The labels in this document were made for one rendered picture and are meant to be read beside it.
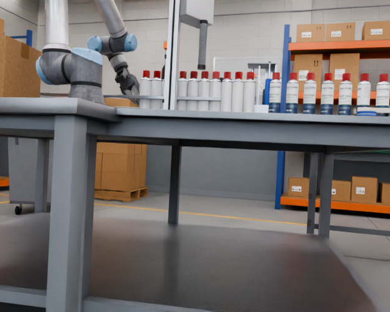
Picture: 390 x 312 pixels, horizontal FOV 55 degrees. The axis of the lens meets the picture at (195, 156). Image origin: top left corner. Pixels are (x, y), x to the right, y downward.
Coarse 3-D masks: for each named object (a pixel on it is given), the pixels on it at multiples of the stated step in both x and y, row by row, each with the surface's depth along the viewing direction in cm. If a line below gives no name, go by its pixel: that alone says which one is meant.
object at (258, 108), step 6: (270, 66) 175; (276, 66) 175; (258, 72) 179; (270, 72) 175; (258, 78) 179; (264, 78) 185; (270, 78) 175; (258, 84) 179; (264, 84) 185; (258, 90) 179; (264, 90) 181; (258, 96) 179; (258, 102) 179; (258, 108) 174; (264, 108) 174
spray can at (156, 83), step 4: (156, 72) 178; (160, 72) 179; (156, 76) 178; (152, 80) 178; (156, 80) 177; (160, 80) 178; (152, 84) 178; (156, 84) 177; (160, 84) 178; (152, 88) 178; (156, 88) 177; (160, 88) 178; (152, 92) 178; (156, 92) 177; (160, 92) 178; (152, 100) 177; (156, 100) 177; (160, 100) 179; (152, 104) 177; (156, 104) 177; (160, 104) 179; (152, 108) 177; (156, 108) 177; (160, 108) 179
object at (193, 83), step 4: (192, 72) 175; (196, 72) 175; (192, 76) 175; (196, 76) 175; (188, 80) 175; (192, 80) 174; (196, 80) 174; (188, 84) 175; (192, 84) 174; (196, 84) 174; (188, 88) 175; (192, 88) 174; (196, 88) 174; (188, 92) 175; (192, 92) 174; (196, 92) 174; (188, 96) 175; (192, 96) 174; (196, 96) 174; (188, 100) 175; (192, 100) 174; (196, 100) 175; (188, 104) 175; (192, 104) 174; (196, 104) 175; (188, 108) 174; (192, 108) 174; (196, 108) 175
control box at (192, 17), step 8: (184, 0) 159; (192, 0) 160; (200, 0) 164; (208, 0) 167; (184, 8) 159; (192, 8) 161; (200, 8) 164; (208, 8) 168; (184, 16) 161; (192, 16) 161; (200, 16) 164; (208, 16) 168; (192, 24) 171; (208, 24) 170
